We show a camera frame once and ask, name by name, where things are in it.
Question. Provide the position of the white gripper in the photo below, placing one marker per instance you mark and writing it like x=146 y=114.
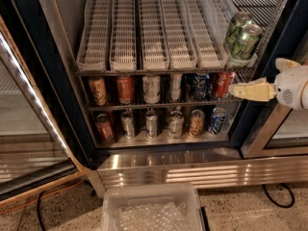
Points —
x=290 y=88

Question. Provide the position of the green can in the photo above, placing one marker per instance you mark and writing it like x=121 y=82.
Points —
x=237 y=22
x=246 y=42

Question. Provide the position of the red can middle shelf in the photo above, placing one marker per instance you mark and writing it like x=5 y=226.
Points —
x=222 y=81

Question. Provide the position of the red can shelf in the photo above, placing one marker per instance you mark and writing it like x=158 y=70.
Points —
x=222 y=81
x=104 y=127

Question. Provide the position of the right glass fridge door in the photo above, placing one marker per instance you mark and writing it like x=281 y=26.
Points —
x=281 y=131

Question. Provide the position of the blue can bottom shelf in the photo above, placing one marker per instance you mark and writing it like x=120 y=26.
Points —
x=217 y=118

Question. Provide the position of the blue can shelf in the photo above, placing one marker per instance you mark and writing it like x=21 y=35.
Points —
x=217 y=118
x=199 y=87

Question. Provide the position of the blue can middle shelf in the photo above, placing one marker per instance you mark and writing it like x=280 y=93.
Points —
x=199 y=87

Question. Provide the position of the tan can bottom shelf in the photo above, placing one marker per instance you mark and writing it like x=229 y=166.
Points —
x=196 y=123

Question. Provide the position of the tan can shelf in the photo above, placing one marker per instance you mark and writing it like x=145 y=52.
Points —
x=98 y=90
x=196 y=123

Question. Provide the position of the white can bottom shelf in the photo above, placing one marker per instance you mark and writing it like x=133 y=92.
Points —
x=175 y=124

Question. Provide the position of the silver can shelf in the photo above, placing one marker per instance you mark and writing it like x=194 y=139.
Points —
x=127 y=120
x=151 y=124

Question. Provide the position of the steel fridge cabinet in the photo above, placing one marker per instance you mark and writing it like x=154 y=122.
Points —
x=52 y=29

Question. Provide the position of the orange can middle shelf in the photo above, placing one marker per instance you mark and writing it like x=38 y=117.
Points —
x=125 y=89

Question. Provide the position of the tan can middle shelf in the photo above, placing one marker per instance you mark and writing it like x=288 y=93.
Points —
x=98 y=90

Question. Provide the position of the red can bottom shelf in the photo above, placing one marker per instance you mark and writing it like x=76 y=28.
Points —
x=104 y=127

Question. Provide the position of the open glass fridge door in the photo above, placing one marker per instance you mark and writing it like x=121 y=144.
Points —
x=35 y=154

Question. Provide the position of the bubble wrap sheet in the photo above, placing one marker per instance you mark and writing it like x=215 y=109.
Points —
x=152 y=217

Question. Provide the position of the clear plastic bin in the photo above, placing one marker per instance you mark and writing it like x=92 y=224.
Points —
x=155 y=194

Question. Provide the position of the top wire shelf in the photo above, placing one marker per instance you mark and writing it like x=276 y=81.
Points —
x=262 y=15

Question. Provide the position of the wire shelf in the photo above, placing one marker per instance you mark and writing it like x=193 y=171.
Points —
x=262 y=15
x=165 y=101

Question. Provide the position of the middle wire shelf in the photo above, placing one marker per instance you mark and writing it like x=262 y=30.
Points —
x=165 y=101

